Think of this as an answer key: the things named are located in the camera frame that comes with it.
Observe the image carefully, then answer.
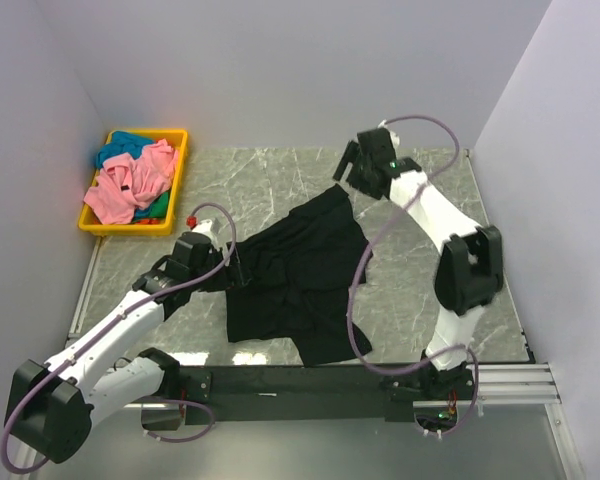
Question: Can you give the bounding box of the black t shirt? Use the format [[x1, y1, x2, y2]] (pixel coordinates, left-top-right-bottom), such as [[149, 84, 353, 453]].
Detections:
[[199, 182, 374, 369]]

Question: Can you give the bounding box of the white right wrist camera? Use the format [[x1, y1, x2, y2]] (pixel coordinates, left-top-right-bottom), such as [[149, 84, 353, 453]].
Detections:
[[378, 120, 400, 149]]

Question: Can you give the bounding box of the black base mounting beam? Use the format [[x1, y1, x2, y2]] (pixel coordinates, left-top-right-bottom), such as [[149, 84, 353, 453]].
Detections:
[[119, 363, 481, 429]]

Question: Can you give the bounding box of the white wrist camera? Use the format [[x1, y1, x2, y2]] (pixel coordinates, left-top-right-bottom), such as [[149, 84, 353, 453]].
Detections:
[[378, 120, 400, 149], [186, 215, 217, 243]]

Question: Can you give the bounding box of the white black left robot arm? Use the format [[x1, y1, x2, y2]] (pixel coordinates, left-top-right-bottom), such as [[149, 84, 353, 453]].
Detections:
[[0, 227, 240, 474]]

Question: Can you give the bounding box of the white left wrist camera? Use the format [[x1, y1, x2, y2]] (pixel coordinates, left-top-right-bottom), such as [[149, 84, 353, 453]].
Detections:
[[186, 215, 217, 243]]

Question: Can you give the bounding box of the pink t shirt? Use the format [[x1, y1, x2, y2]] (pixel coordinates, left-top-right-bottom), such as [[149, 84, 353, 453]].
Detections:
[[84, 139, 179, 225]]

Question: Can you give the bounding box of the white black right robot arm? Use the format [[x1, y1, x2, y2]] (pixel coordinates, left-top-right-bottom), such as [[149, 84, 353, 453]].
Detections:
[[333, 126, 504, 399]]

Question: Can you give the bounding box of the yellow plastic tray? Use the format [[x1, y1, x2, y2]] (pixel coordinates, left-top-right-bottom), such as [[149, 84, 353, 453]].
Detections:
[[78, 128, 188, 236]]

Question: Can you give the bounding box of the aluminium extrusion rail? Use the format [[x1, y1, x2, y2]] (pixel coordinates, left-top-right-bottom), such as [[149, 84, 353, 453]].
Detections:
[[478, 363, 561, 405]]

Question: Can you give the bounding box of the teal blue t shirt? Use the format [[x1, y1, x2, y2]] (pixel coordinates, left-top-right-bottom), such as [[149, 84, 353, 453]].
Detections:
[[94, 130, 155, 170]]

